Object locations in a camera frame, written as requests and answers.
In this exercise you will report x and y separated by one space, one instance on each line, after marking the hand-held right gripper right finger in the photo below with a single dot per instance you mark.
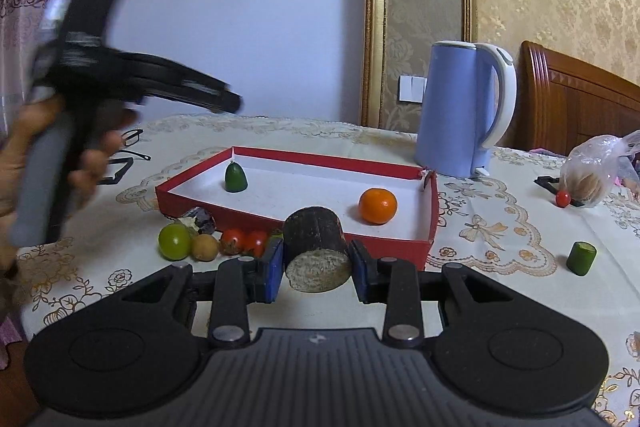
361 274

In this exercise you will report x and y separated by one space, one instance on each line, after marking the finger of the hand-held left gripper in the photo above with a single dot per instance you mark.
200 89

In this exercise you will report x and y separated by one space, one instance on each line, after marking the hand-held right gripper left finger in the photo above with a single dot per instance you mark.
272 272

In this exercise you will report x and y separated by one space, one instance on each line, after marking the red cherry tomato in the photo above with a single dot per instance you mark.
563 198
232 241
256 243

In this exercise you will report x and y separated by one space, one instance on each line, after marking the large dark sugarcane piece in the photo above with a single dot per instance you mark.
315 237

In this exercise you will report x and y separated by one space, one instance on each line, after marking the brown longan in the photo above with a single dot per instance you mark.
205 248

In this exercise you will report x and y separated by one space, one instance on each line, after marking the red cardboard box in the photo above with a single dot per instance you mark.
310 187

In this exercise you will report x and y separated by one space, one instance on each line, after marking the green tomato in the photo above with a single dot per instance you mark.
175 242

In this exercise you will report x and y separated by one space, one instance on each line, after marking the person's left hand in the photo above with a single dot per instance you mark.
90 164

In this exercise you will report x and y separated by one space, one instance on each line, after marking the orange tangerine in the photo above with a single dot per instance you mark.
378 207

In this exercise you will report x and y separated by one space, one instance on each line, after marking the black eyeglasses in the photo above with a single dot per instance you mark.
132 138

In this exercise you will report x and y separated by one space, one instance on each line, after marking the dark green avocado toy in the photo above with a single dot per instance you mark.
236 179

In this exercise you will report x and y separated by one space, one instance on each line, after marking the blue electric kettle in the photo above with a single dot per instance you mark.
450 117

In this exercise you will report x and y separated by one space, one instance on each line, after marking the green cucumber cylinder piece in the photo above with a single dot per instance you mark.
581 259

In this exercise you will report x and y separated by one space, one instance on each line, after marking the clear plastic bag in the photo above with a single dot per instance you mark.
595 172

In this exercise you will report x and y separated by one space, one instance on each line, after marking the brown wooden headboard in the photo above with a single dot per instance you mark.
575 102

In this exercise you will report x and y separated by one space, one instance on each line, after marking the gold wall moulding frame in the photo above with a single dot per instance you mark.
375 32

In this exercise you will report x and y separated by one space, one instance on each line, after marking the white wall switch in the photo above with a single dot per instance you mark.
412 89

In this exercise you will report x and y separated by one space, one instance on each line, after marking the black flat frame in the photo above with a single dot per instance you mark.
545 182

